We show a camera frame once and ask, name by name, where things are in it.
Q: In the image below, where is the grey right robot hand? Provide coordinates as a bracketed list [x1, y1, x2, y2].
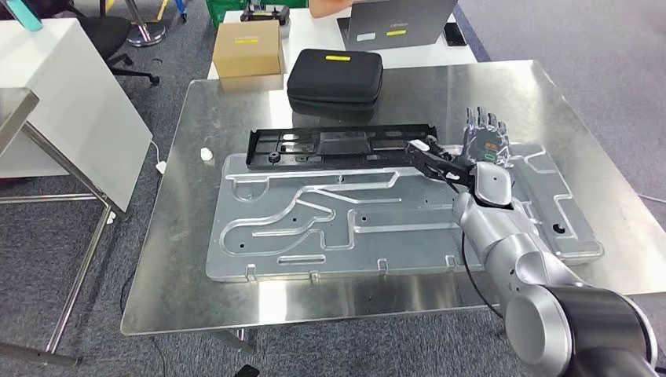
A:
[460, 106, 514, 167]

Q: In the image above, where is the long black plastic part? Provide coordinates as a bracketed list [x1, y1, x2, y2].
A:
[245, 123, 439, 172]

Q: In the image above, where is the stainless steel workbench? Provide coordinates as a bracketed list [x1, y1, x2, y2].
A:
[119, 60, 666, 355]

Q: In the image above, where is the black smartphone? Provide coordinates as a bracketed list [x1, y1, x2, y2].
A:
[443, 21, 468, 48]

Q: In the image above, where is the grey laptop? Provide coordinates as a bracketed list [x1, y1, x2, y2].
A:
[337, 0, 460, 52]

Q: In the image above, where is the stamped sheet metal panel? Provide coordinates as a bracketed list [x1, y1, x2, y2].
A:
[205, 143, 605, 284]

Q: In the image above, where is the black zip case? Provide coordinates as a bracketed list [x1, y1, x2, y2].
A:
[286, 48, 385, 123]

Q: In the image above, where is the white desk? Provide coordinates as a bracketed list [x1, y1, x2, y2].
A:
[207, 7, 478, 80]

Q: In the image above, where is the tan cardboard box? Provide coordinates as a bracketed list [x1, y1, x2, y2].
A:
[211, 20, 286, 79]

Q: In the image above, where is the black device on desk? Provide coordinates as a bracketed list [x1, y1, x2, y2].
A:
[240, 2, 291, 27]

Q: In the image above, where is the green plastic crate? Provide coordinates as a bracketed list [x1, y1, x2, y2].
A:
[205, 0, 309, 30]

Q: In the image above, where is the chrome round stool base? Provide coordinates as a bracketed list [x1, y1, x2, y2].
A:
[126, 0, 167, 48]

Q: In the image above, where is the black office chair leg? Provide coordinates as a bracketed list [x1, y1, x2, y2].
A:
[106, 52, 161, 87]

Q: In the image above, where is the black office chair seat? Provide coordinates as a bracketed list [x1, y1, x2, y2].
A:
[75, 15, 132, 60]

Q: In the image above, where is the white cabinet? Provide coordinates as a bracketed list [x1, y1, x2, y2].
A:
[0, 18, 155, 214]

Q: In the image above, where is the stainless steel side table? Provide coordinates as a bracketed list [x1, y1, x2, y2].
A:
[0, 87, 129, 368]

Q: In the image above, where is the teal bottle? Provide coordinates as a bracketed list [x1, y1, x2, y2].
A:
[5, 0, 44, 32]

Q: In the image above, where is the black floor cable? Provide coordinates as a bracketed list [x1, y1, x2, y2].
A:
[119, 270, 169, 377]

